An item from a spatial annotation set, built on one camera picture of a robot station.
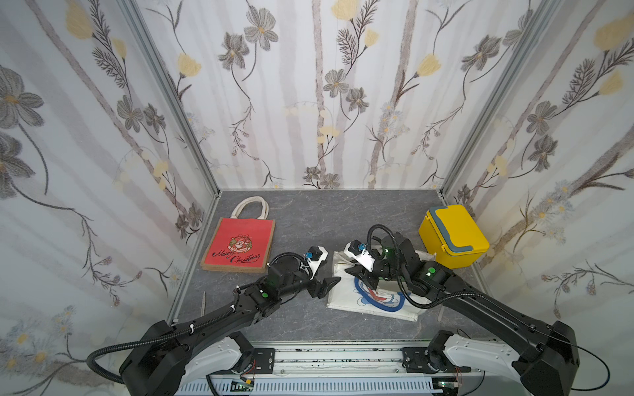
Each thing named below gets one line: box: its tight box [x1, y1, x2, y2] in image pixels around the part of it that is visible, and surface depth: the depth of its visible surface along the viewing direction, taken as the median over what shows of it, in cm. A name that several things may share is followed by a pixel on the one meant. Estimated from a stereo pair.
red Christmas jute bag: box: [199, 195, 276, 274], surface depth 102 cm
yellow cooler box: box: [418, 204, 490, 270], surface depth 91 cm
